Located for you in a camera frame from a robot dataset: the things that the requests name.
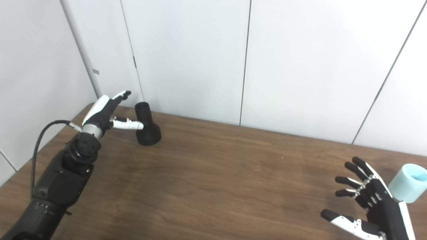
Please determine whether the light-blue hose piece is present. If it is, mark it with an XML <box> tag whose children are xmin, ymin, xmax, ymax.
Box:
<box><xmin>388</xmin><ymin>163</ymin><xmax>427</xmax><ymax>204</ymax></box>

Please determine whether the black and white right hand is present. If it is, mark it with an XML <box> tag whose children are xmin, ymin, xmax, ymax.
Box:
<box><xmin>320</xmin><ymin>157</ymin><xmax>416</xmax><ymax>240</ymax></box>

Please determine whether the black and white left hand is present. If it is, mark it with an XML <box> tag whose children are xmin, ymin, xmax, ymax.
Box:
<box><xmin>81</xmin><ymin>90</ymin><xmax>144</xmax><ymax>139</ymax></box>

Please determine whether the black flared nozzle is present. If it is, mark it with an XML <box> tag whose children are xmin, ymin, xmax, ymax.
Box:
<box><xmin>134</xmin><ymin>102</ymin><xmax>162</xmax><ymax>146</ymax></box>

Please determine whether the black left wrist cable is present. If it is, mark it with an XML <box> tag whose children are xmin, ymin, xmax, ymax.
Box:
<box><xmin>31</xmin><ymin>120</ymin><xmax>83</xmax><ymax>199</ymax></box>

